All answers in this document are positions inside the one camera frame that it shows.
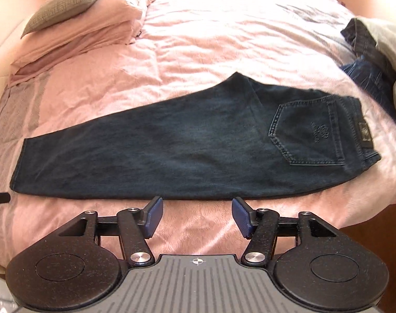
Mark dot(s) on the grey checked pillow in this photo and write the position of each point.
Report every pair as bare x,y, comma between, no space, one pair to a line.
64,3

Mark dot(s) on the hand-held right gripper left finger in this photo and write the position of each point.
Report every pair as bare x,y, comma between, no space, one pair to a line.
153,215

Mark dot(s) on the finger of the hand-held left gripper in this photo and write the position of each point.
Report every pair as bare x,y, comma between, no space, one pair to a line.
0,199

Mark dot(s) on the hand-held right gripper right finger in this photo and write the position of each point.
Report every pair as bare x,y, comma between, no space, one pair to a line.
242,217

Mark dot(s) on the blue striped pants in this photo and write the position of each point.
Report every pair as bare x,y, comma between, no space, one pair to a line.
367,78

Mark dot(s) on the pink pillow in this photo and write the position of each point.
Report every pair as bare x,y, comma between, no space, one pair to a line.
100,26

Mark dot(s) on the dark blue jeans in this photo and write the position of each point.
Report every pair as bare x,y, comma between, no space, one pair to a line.
184,143

